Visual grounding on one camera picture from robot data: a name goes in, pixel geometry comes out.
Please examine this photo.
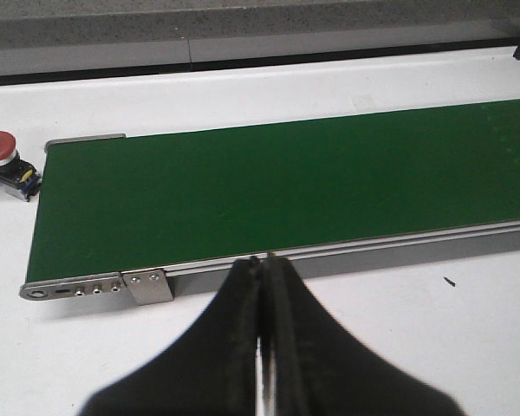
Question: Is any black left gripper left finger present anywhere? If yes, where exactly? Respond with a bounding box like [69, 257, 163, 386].
[81, 257, 260, 415]

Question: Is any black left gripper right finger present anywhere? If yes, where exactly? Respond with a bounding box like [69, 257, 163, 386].
[262, 256, 462, 415]

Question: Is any small black screw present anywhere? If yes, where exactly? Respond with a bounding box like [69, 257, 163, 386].
[443, 276, 456, 288]

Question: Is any green conveyor belt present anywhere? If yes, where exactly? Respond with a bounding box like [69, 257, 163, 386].
[26, 100, 520, 283]

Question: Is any grey stone counter slab left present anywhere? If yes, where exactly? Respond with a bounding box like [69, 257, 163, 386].
[0, 1, 520, 49]

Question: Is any aluminium conveyor frame rail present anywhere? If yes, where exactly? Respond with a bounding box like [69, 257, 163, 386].
[20, 136, 520, 305]

